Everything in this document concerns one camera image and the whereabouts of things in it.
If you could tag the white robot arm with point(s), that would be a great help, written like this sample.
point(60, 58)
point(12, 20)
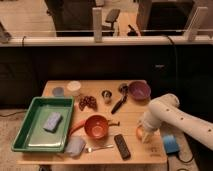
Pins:
point(166, 109)

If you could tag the yellow red apple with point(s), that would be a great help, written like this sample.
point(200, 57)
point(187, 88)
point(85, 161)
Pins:
point(139, 132)

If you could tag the green plastic tray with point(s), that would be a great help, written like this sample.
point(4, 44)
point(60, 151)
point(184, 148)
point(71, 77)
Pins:
point(32, 137)

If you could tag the blue box on floor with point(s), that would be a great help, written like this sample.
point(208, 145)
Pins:
point(170, 144)

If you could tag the small blue grey cup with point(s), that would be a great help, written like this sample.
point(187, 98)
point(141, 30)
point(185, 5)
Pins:
point(58, 92)

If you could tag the purple bowl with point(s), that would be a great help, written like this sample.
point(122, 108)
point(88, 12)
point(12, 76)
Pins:
point(139, 90)

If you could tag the orange red bowl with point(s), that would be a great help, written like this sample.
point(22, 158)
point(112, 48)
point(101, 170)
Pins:
point(96, 127)

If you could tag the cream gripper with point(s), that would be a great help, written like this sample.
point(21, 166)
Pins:
point(147, 133)

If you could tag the black handled ice cream scoop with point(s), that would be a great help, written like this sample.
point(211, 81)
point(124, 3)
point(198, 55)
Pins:
point(123, 89)

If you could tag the black office chair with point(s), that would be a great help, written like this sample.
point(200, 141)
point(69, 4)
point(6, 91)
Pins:
point(111, 19)

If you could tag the white horizontal rail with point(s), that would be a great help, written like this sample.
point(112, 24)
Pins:
point(106, 41)

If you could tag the silver fork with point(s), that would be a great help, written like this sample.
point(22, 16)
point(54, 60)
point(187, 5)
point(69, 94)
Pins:
point(91, 149)

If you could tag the blue sponge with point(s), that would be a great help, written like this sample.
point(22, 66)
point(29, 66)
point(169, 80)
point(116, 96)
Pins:
point(52, 122)

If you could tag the black remote control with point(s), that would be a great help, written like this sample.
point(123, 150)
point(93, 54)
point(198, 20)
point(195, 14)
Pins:
point(122, 146)

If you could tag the grey folded cloth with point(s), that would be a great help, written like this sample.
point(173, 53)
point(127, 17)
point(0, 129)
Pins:
point(75, 146)

